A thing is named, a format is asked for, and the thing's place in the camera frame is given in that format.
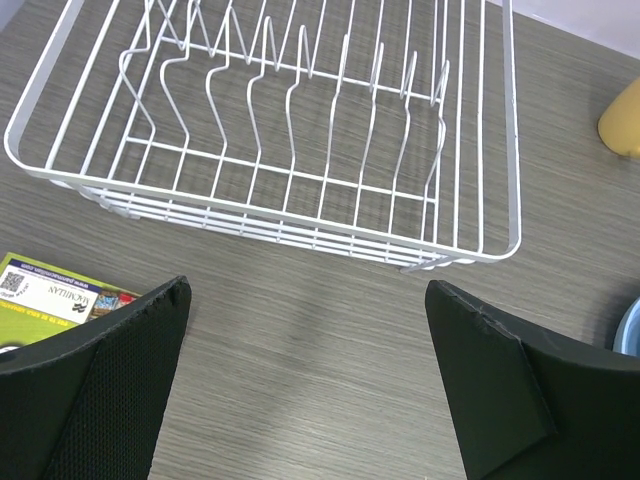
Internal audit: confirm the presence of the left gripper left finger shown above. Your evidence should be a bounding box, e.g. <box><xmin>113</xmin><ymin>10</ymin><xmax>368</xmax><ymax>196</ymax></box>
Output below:
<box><xmin>1</xmin><ymin>276</ymin><xmax>192</xmax><ymax>479</ymax></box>

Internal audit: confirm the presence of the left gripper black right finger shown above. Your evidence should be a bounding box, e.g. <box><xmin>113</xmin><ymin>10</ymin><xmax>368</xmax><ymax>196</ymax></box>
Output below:
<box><xmin>425</xmin><ymin>280</ymin><xmax>639</xmax><ymax>479</ymax></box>

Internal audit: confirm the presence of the light blue plate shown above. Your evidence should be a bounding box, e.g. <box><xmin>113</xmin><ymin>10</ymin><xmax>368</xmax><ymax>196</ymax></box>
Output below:
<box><xmin>612</xmin><ymin>298</ymin><xmax>640</xmax><ymax>357</ymax></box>

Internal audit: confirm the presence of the green illustrated book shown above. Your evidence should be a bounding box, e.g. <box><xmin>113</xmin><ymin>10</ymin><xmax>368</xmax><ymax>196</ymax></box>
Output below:
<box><xmin>0</xmin><ymin>252</ymin><xmax>139</xmax><ymax>354</ymax></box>

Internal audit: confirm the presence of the yellow mug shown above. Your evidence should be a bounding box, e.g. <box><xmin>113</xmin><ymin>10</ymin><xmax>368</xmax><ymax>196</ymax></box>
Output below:
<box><xmin>597</xmin><ymin>78</ymin><xmax>640</xmax><ymax>159</ymax></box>

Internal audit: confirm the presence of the white wire dish rack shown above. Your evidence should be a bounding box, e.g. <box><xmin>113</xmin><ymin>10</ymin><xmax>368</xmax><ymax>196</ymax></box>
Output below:
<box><xmin>3</xmin><ymin>1</ymin><xmax>523</xmax><ymax>272</ymax></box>

